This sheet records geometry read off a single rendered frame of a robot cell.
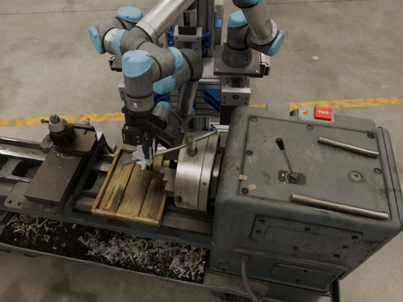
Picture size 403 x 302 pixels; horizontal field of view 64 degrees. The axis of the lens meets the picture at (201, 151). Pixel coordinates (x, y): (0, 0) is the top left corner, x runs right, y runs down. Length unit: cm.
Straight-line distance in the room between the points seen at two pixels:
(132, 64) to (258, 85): 255
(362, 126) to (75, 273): 189
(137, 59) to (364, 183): 80
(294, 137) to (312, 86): 226
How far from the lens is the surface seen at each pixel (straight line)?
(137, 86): 87
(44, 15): 473
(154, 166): 128
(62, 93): 344
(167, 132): 92
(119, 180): 153
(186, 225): 140
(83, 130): 165
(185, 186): 115
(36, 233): 194
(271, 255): 139
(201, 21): 171
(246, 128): 120
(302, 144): 119
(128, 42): 100
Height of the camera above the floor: 214
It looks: 53 degrees down
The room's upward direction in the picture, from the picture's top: straight up
